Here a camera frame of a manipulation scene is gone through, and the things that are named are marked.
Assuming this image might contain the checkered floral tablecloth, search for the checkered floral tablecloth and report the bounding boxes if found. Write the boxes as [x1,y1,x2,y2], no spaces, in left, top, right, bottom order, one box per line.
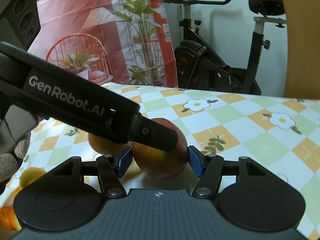
[5,81,320,240]

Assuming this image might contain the wooden door panel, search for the wooden door panel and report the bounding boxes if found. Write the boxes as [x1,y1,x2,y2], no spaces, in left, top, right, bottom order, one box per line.
[279,0,320,100]

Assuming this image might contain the red apple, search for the red apple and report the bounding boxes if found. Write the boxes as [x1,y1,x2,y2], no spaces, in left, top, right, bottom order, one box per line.
[88,132,132,155]
[132,117,188,180]

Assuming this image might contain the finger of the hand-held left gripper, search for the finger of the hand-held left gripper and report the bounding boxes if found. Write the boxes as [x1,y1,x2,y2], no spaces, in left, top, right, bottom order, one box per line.
[132,114,178,152]

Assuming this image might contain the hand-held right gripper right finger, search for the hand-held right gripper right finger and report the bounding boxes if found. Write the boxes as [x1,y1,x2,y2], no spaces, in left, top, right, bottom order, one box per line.
[187,145,275,198]

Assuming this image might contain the person's left hand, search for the person's left hand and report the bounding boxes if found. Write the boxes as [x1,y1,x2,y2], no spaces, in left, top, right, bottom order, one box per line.
[0,132,31,195]

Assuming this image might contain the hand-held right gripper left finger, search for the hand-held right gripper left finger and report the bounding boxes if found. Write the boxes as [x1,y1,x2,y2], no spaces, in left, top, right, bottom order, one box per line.
[46,146,133,198]

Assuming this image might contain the black exercise bike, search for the black exercise bike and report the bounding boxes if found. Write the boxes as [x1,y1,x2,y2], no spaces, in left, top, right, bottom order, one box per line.
[162,0,287,95]

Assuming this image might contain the small orange mandarin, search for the small orange mandarin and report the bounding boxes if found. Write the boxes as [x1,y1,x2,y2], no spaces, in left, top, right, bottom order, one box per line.
[0,206,17,231]

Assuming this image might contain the green round fruit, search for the green round fruit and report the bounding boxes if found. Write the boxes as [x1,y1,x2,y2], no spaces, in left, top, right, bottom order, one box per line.
[19,167,46,189]

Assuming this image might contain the red printed backdrop cloth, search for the red printed backdrop cloth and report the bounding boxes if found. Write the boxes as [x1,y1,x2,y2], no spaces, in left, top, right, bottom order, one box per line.
[27,0,179,88]

